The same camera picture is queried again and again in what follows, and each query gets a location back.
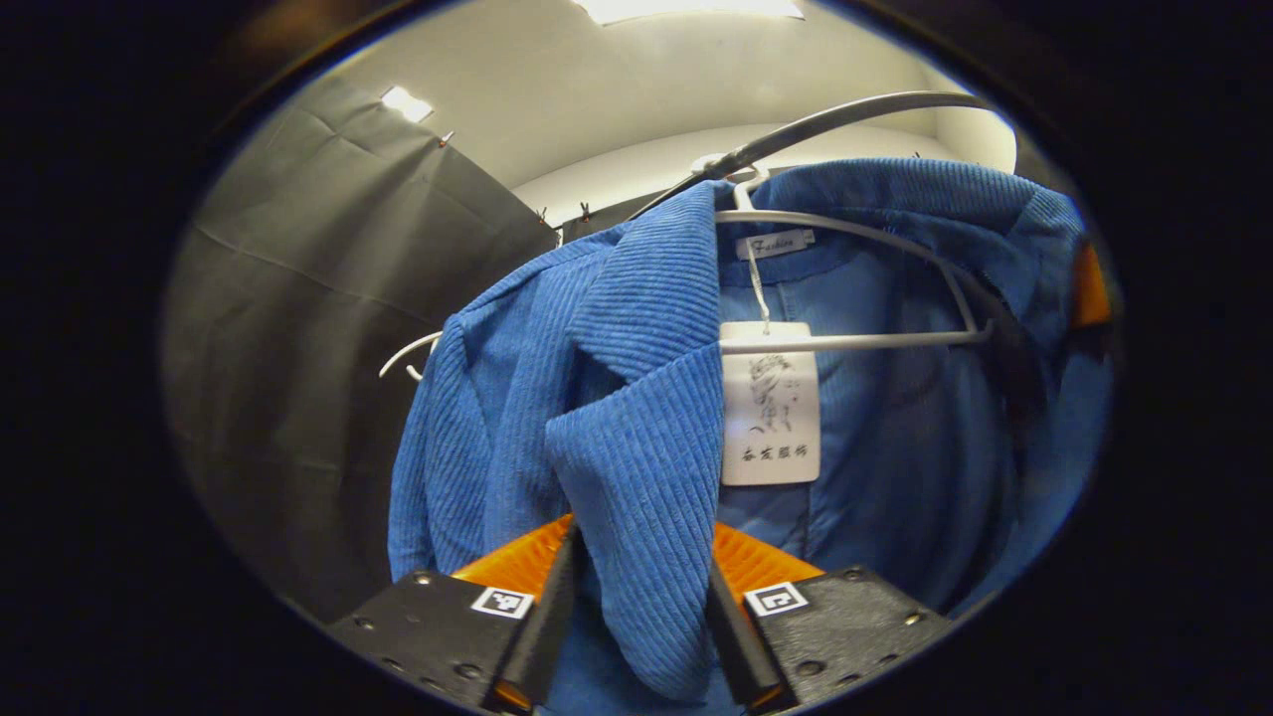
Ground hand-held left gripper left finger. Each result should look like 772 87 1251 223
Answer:
326 514 585 714

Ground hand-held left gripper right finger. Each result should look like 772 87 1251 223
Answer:
702 522 953 714

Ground white plastic clothes hanger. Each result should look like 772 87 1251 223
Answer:
689 152 998 356
378 331 445 383

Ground blue corduroy jacket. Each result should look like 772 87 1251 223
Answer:
388 157 1115 716

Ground black metal clothes rack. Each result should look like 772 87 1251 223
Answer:
627 89 998 222

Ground white paper hang tag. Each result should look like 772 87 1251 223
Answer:
719 320 822 487

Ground ceiling light panel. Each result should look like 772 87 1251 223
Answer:
570 0 807 27
381 86 436 124

